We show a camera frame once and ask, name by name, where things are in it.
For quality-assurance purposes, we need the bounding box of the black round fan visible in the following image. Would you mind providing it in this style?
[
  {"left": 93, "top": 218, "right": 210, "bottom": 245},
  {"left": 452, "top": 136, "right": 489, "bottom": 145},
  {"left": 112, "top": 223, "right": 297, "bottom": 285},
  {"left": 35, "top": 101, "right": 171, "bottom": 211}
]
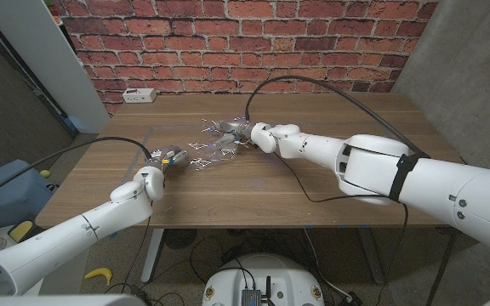
[{"left": 162, "top": 229, "right": 198, "bottom": 251}]

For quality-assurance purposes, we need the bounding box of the clear cellophane sheet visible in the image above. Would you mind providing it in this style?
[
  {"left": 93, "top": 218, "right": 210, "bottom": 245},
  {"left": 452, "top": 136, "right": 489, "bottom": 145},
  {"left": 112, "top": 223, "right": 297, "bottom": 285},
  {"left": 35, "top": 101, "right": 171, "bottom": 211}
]
[{"left": 159, "top": 116, "right": 250, "bottom": 172}]

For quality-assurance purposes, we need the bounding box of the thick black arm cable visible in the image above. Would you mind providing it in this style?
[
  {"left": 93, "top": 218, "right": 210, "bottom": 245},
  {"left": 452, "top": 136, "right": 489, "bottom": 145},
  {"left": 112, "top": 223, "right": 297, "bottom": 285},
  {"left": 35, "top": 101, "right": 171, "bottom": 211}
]
[
  {"left": 244, "top": 75, "right": 431, "bottom": 159},
  {"left": 0, "top": 136, "right": 152, "bottom": 205}
]

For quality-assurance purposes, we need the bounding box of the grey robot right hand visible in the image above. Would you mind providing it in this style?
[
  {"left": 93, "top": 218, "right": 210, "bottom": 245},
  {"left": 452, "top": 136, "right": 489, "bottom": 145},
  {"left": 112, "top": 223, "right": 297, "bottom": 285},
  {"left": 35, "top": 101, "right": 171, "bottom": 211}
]
[{"left": 213, "top": 118, "right": 255, "bottom": 148}]

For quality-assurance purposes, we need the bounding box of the red brick print backdrop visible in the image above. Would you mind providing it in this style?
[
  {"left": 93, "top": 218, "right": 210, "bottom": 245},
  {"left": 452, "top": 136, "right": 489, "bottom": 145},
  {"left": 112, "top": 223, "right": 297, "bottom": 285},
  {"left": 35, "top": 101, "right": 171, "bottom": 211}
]
[{"left": 53, "top": 0, "right": 440, "bottom": 116}]

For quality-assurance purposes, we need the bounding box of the white table leg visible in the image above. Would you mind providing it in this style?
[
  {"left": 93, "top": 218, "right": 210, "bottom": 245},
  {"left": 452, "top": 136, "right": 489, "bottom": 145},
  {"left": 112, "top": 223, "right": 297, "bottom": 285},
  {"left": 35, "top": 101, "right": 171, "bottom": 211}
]
[{"left": 140, "top": 229, "right": 165, "bottom": 284}]

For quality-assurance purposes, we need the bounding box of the white robot torso base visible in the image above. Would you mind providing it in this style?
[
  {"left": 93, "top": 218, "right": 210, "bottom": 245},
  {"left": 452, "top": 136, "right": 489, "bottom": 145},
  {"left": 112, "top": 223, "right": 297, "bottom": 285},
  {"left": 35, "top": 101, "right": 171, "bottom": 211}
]
[{"left": 201, "top": 253, "right": 326, "bottom": 306}]

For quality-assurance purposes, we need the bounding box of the white power strip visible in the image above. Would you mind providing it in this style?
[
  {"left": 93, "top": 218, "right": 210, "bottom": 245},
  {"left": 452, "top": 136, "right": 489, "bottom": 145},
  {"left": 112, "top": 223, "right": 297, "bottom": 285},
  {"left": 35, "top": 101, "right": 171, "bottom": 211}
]
[{"left": 121, "top": 88, "right": 157, "bottom": 105}]

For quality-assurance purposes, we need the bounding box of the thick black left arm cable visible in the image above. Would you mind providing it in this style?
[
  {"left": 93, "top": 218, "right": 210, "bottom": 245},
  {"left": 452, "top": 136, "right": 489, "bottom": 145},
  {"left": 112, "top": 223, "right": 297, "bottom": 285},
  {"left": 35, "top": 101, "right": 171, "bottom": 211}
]
[{"left": 0, "top": 136, "right": 152, "bottom": 205}]

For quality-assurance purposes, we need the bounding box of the white floor cable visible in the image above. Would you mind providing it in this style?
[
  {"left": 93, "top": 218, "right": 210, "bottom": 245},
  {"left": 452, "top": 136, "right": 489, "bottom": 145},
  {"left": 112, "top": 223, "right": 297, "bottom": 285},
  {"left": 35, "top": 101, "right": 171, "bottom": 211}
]
[{"left": 303, "top": 228, "right": 355, "bottom": 301}]

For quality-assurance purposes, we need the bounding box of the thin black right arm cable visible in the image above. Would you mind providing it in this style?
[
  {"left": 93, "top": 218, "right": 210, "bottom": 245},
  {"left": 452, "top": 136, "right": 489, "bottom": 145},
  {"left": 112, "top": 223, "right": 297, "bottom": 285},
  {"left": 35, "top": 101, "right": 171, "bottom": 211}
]
[{"left": 272, "top": 152, "right": 410, "bottom": 306}]

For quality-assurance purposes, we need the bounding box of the grey table leg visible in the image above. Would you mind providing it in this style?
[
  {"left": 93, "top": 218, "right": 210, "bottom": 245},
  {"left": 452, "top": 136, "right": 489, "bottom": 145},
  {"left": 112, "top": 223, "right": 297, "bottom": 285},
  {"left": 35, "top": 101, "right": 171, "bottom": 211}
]
[{"left": 357, "top": 228, "right": 386, "bottom": 285}]

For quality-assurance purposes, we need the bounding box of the grey electronics box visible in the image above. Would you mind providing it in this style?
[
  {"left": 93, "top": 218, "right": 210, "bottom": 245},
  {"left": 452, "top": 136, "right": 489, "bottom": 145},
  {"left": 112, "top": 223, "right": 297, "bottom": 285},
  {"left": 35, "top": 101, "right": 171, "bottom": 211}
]
[{"left": 241, "top": 288, "right": 263, "bottom": 306}]

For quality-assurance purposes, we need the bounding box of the blue grey plastic bin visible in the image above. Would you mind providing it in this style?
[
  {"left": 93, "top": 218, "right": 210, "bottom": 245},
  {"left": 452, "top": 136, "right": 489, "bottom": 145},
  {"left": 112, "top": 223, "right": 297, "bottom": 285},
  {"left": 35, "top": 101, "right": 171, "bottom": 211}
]
[{"left": 0, "top": 159, "right": 57, "bottom": 233}]

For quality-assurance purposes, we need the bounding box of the yellow black foot pedal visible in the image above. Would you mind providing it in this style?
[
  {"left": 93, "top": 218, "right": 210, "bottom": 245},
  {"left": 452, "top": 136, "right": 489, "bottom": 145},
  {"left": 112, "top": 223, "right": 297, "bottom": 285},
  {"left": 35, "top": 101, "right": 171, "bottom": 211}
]
[{"left": 7, "top": 219, "right": 36, "bottom": 243}]

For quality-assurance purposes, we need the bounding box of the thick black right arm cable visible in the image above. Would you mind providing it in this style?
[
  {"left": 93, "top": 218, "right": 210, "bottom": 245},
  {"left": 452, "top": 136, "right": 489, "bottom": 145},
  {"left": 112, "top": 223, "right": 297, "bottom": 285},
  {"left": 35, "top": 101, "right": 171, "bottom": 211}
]
[{"left": 244, "top": 75, "right": 431, "bottom": 159}]

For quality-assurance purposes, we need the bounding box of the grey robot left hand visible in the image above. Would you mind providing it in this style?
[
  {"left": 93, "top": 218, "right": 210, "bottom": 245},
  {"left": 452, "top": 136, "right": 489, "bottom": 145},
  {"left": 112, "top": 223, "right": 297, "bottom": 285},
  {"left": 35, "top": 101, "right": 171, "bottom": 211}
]
[{"left": 145, "top": 144, "right": 189, "bottom": 172}]

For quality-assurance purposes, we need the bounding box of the thin black left wrist cable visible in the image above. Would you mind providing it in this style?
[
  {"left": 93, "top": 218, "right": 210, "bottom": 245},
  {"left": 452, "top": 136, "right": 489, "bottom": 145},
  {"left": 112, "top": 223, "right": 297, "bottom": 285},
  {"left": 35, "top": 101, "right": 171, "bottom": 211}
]
[{"left": 119, "top": 216, "right": 152, "bottom": 297}]

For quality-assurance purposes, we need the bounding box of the white door panel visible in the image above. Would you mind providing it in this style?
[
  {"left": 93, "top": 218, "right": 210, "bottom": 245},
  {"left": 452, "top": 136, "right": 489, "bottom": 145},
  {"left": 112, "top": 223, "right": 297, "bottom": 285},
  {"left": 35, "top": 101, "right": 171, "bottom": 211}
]
[{"left": 0, "top": 0, "right": 111, "bottom": 135}]

